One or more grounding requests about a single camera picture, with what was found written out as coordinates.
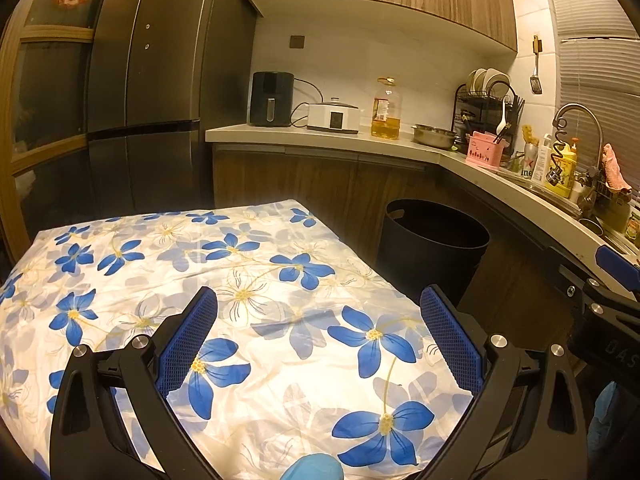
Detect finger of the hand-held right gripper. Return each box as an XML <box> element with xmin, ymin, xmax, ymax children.
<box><xmin>546</xmin><ymin>246</ymin><xmax>593</xmax><ymax>301</ymax></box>
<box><xmin>594</xmin><ymin>245</ymin><xmax>640</xmax><ymax>303</ymax></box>

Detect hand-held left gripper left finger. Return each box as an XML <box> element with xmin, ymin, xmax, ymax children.
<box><xmin>50</xmin><ymin>286</ymin><xmax>219</xmax><ymax>480</ymax></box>

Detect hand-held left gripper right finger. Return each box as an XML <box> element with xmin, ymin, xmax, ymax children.
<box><xmin>419</xmin><ymin>285</ymin><xmax>598</xmax><ymax>480</ymax></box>

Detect black trash bin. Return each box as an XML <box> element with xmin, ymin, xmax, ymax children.
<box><xmin>376</xmin><ymin>199</ymin><xmax>491</xmax><ymax>306</ymax></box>

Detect person's right hand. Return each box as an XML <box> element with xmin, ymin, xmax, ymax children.
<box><xmin>587</xmin><ymin>382</ymin><xmax>623</xmax><ymax>461</ymax></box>

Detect person's left hand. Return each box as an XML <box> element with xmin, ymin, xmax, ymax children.
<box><xmin>280</xmin><ymin>452</ymin><xmax>346</xmax><ymax>480</ymax></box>

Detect blue floral cloth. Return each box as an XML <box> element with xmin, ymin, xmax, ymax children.
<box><xmin>0</xmin><ymin>197</ymin><xmax>476</xmax><ymax>480</ymax></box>

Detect pink rag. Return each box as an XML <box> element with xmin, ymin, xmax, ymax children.
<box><xmin>600</xmin><ymin>143</ymin><xmax>633</xmax><ymax>192</ymax></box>

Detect yellow detergent bottle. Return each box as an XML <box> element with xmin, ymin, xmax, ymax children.
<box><xmin>544</xmin><ymin>138</ymin><xmax>580</xmax><ymax>198</ymax></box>

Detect beer can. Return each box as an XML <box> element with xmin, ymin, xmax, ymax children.
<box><xmin>520</xmin><ymin>142</ymin><xmax>538</xmax><ymax>180</ymax></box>

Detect white bottle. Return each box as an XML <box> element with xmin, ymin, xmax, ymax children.
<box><xmin>531</xmin><ymin>132</ymin><xmax>553</xmax><ymax>183</ymax></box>

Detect pink utensil holder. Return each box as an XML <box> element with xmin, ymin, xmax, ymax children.
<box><xmin>466</xmin><ymin>131</ymin><xmax>505</xmax><ymax>168</ymax></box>

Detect steel faucet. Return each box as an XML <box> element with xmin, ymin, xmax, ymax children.
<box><xmin>552</xmin><ymin>103</ymin><xmax>606</xmax><ymax>211</ymax></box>

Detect white spoon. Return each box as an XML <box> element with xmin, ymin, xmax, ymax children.
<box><xmin>495</xmin><ymin>96</ymin><xmax>510</xmax><ymax>141</ymax></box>

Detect black dish rack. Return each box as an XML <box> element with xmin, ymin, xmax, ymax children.
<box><xmin>454</xmin><ymin>80</ymin><xmax>518</xmax><ymax>156</ymax></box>

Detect hanging slotted spatula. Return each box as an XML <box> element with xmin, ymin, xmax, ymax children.
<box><xmin>530</xmin><ymin>35</ymin><xmax>544</xmax><ymax>95</ymax></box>

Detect steel pot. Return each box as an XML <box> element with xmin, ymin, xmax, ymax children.
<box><xmin>411</xmin><ymin>123</ymin><xmax>458</xmax><ymax>150</ymax></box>

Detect window blinds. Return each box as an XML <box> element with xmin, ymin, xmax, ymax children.
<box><xmin>542</xmin><ymin>0</ymin><xmax>640</xmax><ymax>161</ymax></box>

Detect kitchen counter with cabinets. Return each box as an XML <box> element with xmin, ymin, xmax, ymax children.
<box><xmin>205</xmin><ymin>124</ymin><xmax>640</xmax><ymax>376</ymax></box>

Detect large white plate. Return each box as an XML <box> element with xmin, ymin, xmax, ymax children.
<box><xmin>477</xmin><ymin>67</ymin><xmax>511</xmax><ymax>94</ymax></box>

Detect cooking oil bottle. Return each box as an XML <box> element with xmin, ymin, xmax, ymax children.
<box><xmin>371</xmin><ymin>77</ymin><xmax>402</xmax><ymax>141</ymax></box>

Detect white electric cooker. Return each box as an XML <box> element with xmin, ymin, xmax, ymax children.
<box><xmin>306</xmin><ymin>97</ymin><xmax>361</xmax><ymax>135</ymax></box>

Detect black air fryer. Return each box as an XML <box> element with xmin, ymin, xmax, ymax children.
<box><xmin>249</xmin><ymin>71</ymin><xmax>295</xmax><ymax>127</ymax></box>

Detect wooden glass door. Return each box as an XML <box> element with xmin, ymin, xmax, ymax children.
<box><xmin>0</xmin><ymin>0</ymin><xmax>121</xmax><ymax>261</ymax></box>

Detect dark grey refrigerator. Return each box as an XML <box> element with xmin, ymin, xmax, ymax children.
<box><xmin>85</xmin><ymin>0</ymin><xmax>258</xmax><ymax>211</ymax></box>

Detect black coiled sprayer hose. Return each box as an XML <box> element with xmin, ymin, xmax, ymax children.
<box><xmin>550</xmin><ymin>119</ymin><xmax>571</xmax><ymax>187</ymax></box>

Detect black power cable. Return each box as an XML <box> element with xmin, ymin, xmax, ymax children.
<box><xmin>290</xmin><ymin>79</ymin><xmax>328</xmax><ymax>128</ymax></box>

